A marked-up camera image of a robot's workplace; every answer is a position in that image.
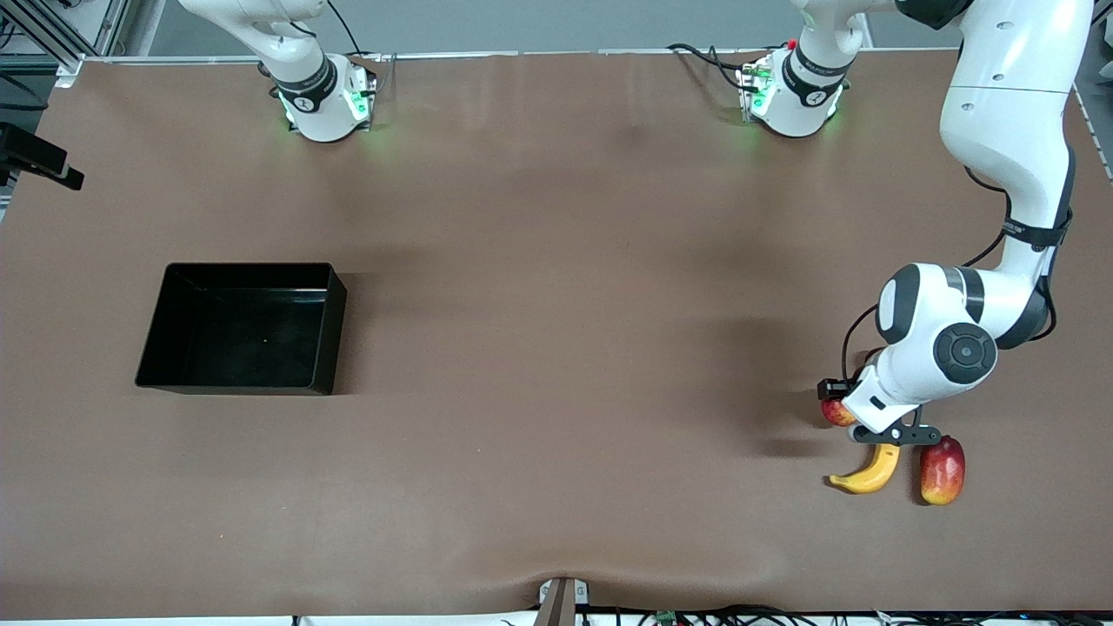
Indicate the aluminium frame structure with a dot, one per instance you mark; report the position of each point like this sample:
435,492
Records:
52,35

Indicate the black plastic box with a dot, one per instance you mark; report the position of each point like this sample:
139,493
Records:
243,335

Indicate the red yellow apple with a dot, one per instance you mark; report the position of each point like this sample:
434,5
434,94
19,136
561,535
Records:
837,413

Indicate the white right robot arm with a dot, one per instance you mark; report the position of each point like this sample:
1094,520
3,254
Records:
313,96

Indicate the small green circuit board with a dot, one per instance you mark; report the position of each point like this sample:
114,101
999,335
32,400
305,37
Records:
666,618

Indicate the red yellow mango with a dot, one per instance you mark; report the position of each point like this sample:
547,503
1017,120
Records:
943,474

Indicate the silver table edge rail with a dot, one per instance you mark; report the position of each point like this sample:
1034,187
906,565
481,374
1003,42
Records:
156,59

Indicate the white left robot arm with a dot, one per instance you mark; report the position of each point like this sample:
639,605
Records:
1009,104

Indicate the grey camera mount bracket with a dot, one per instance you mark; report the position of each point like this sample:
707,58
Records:
561,600

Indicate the yellow banana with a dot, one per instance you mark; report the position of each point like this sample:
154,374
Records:
869,478

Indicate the brown table cover mat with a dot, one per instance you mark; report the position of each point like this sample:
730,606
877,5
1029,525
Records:
556,478

